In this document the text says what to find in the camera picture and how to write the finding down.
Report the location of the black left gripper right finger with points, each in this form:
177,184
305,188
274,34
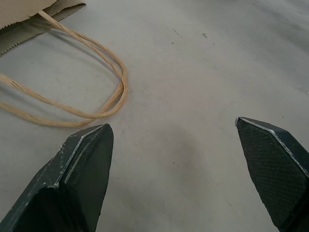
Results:
277,174

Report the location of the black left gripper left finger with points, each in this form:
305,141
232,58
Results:
72,183

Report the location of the brown paper bag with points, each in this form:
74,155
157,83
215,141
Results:
21,17

